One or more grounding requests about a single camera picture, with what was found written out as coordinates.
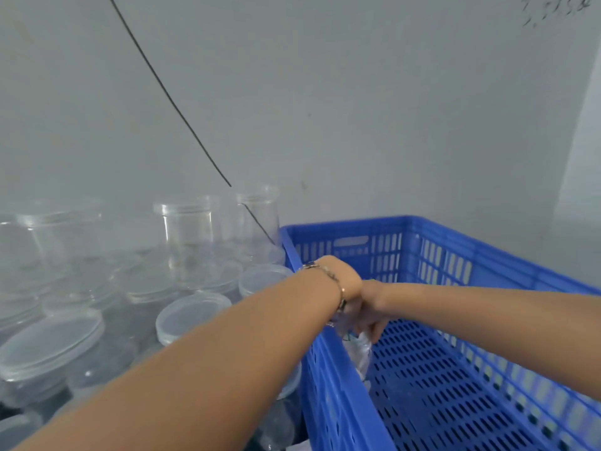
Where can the person's left hand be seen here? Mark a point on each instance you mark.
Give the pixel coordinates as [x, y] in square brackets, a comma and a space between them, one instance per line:
[349, 282]

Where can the person's right hand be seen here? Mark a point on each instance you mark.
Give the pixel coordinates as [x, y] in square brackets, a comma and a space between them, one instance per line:
[371, 310]

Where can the clear jar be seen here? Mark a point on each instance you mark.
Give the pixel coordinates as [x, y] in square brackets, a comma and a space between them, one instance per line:
[359, 357]

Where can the blue slatted crate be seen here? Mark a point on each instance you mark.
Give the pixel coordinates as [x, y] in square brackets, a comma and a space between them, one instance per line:
[451, 399]

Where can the group of lidded jars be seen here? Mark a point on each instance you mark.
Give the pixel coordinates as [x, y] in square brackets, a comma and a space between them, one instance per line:
[56, 343]

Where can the person's left forearm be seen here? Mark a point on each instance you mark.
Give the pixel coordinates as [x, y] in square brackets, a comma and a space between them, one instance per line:
[188, 380]

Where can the person's right forearm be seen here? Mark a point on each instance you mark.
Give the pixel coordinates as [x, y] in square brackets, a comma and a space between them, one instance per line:
[498, 324]

